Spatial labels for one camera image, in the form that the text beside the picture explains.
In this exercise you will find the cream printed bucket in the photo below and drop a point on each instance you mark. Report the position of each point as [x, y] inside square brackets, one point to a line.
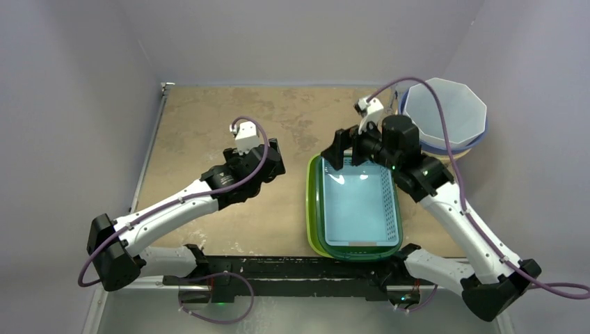
[458, 155]

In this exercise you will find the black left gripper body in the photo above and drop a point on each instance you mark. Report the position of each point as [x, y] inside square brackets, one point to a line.
[234, 158]

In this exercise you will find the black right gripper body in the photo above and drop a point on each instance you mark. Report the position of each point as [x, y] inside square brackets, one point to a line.
[355, 147]

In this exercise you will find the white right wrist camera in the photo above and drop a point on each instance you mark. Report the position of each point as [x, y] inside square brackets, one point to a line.
[370, 110]

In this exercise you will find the lime green tray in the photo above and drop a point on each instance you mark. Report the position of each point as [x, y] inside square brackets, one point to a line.
[310, 211]

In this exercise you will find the light blue perforated basket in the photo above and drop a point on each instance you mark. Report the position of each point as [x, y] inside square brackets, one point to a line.
[360, 205]

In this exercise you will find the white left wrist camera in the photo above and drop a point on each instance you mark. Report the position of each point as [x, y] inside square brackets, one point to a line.
[246, 137]

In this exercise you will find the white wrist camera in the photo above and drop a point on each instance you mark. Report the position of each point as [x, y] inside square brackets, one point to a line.
[246, 137]
[370, 110]

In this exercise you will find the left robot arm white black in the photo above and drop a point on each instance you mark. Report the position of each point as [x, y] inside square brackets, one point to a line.
[121, 250]

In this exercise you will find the white octagonal large container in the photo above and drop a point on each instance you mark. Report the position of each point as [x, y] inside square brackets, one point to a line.
[465, 114]

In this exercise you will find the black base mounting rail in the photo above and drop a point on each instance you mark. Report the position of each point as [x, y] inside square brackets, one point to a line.
[228, 276]

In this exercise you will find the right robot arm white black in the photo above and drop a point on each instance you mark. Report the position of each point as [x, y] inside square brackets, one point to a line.
[494, 276]

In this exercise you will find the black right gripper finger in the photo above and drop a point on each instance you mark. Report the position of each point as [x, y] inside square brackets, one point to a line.
[334, 153]
[359, 153]

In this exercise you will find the dark green tray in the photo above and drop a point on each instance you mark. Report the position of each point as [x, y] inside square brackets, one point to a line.
[350, 253]

